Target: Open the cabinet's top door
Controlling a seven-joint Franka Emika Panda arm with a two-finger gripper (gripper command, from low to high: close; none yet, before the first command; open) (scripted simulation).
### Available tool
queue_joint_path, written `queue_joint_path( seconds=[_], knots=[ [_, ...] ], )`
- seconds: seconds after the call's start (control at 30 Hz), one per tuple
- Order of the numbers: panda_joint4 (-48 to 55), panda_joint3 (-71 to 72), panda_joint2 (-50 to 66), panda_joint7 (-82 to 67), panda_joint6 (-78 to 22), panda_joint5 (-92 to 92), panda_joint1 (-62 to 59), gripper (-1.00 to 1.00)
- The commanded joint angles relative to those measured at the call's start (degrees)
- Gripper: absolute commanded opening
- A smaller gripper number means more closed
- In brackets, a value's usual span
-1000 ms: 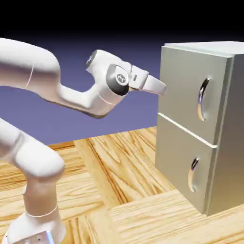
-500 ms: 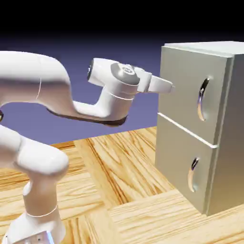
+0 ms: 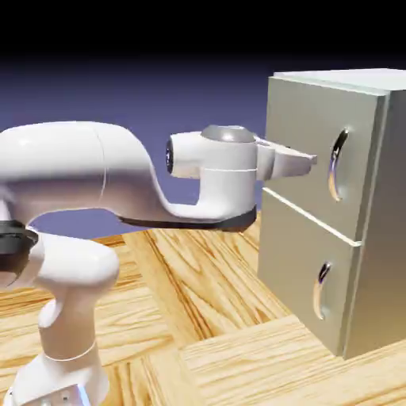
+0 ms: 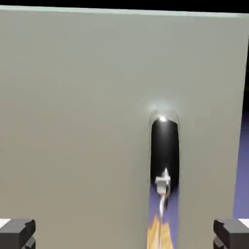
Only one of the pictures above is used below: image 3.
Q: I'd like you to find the grey-green cabinet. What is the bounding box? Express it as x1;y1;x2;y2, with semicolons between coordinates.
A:
257;67;406;360

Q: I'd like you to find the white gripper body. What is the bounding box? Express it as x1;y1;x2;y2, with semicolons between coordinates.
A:
255;136;318;182

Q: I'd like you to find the grey-green cabinet door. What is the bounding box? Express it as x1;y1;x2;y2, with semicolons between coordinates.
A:
257;187;362;358
262;76;390;243

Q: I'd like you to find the curved shiny metal handle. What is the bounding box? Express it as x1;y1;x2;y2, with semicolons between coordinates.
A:
312;262;332;320
326;128;350;203

